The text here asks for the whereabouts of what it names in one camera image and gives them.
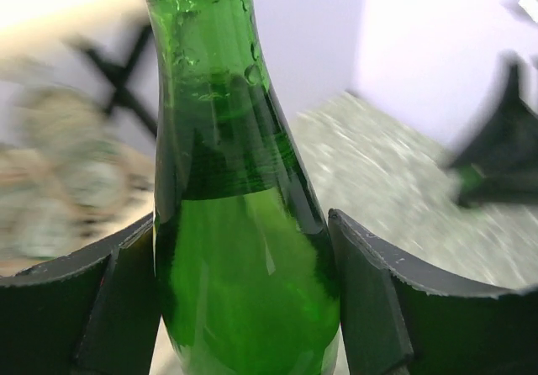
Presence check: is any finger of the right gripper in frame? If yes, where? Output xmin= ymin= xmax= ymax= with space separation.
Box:
xmin=447 ymin=55 xmax=537 ymax=207

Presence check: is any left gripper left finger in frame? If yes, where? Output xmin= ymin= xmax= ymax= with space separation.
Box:
xmin=1 ymin=214 xmax=160 ymax=374

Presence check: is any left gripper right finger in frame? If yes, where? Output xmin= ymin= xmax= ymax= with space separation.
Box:
xmin=328 ymin=209 xmax=537 ymax=374

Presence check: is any green glass bottle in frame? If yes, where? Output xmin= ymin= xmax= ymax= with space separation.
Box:
xmin=146 ymin=0 xmax=340 ymax=374

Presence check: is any clear soda water bottle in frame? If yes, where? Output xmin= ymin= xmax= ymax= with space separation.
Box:
xmin=1 ymin=85 xmax=130 ymax=260

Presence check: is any beige three-tier shelf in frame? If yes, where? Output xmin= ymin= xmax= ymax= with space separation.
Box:
xmin=1 ymin=0 xmax=156 ymax=277

